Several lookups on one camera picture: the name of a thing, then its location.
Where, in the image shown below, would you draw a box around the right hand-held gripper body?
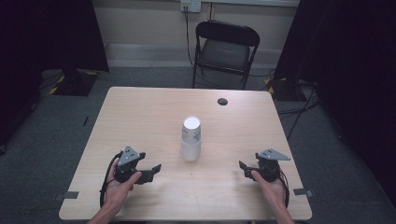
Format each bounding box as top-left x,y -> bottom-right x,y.
247,147 -> 291,184

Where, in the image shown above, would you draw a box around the black folding chair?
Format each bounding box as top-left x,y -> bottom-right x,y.
191,19 -> 261,91

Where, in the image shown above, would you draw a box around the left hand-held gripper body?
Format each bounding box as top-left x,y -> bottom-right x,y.
113,145 -> 148,185

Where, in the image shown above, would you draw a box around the grey tape strip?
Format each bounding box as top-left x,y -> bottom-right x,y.
292,188 -> 315,199
53,190 -> 80,202

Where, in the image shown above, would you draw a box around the plain white paper cup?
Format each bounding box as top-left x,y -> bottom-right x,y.
180,141 -> 203,162

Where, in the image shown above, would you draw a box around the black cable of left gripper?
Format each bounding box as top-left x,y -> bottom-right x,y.
99,150 -> 124,208

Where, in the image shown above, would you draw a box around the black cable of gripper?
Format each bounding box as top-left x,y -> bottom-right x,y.
99,150 -> 124,208
277,169 -> 290,209

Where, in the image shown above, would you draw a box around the dark curtain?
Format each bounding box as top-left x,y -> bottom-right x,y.
273,0 -> 396,208
0,0 -> 110,147

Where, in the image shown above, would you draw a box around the person's right hand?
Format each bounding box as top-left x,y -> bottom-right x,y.
250,170 -> 290,210

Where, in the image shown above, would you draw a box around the white wall socket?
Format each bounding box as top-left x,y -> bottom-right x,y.
180,0 -> 203,14

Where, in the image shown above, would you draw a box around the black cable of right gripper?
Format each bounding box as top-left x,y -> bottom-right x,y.
277,169 -> 290,209

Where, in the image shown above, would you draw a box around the black floor cables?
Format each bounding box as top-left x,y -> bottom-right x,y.
276,81 -> 322,142

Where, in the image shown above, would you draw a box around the black stand base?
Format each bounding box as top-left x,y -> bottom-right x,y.
264,76 -> 308,103
48,68 -> 101,97

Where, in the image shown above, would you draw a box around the black power cable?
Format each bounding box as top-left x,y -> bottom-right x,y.
184,6 -> 196,69

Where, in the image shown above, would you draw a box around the person's left hand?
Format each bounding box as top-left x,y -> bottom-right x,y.
104,158 -> 143,216

